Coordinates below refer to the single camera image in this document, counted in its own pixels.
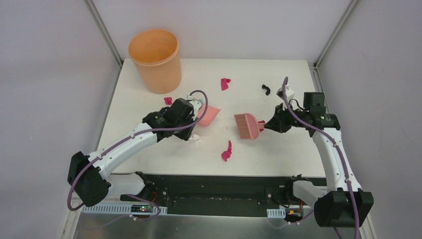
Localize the pink hand brush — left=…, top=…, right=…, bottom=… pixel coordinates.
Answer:
left=234, top=113, right=261, bottom=139

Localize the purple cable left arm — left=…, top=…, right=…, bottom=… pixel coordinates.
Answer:
left=67, top=90, right=209, bottom=212

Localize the small magenta paper scrap left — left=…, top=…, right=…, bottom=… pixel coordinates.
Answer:
left=164, top=97, right=173, bottom=106

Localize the left white slotted cable duct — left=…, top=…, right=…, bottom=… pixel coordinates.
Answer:
left=82, top=203, right=168, bottom=216

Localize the magenta paper scrap bottom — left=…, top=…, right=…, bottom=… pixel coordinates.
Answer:
left=221, top=140, right=232, bottom=162

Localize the pink plastic dustpan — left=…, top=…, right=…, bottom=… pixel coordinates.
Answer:
left=197, top=104, right=221, bottom=127

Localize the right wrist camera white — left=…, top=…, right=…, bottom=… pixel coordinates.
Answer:
left=276, top=84, right=295, bottom=102

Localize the right white slotted cable duct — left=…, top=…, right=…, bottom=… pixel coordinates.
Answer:
left=266, top=208, right=286, bottom=219

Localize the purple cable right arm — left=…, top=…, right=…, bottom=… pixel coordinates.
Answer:
left=282, top=77, right=362, bottom=239

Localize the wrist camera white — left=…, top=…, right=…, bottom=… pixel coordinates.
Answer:
left=186, top=95, right=203, bottom=116
left=276, top=84, right=295, bottom=102

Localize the white slotted cable duct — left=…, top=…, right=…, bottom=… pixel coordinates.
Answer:
left=266, top=208, right=286, bottom=219
left=82, top=203, right=168, bottom=216

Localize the orange plastic bin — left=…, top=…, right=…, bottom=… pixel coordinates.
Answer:
left=128, top=29, right=182, bottom=94

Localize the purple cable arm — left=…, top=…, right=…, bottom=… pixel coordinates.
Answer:
left=67, top=90, right=209, bottom=212
left=282, top=77, right=362, bottom=239

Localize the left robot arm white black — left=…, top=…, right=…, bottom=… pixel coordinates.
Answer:
left=67, top=96, right=208, bottom=207

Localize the magenta paper scrap centre right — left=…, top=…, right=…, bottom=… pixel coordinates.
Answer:
left=258, top=120, right=265, bottom=132

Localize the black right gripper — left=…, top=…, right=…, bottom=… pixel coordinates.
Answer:
left=265, top=102, right=308, bottom=133

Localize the white paper scrap centre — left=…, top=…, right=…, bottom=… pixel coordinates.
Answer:
left=189, top=133, right=202, bottom=145

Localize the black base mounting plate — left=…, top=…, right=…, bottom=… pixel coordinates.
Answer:
left=120, top=174, right=316, bottom=218

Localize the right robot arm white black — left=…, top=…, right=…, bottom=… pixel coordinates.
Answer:
left=265, top=92, right=374, bottom=228

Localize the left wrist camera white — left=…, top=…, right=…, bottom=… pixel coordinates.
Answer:
left=186, top=95, right=203, bottom=116

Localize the magenta paper scrap top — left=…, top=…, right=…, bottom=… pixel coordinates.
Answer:
left=220, top=78, right=231, bottom=91

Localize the black paper scrap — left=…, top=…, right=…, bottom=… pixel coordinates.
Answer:
left=261, top=84, right=271, bottom=96

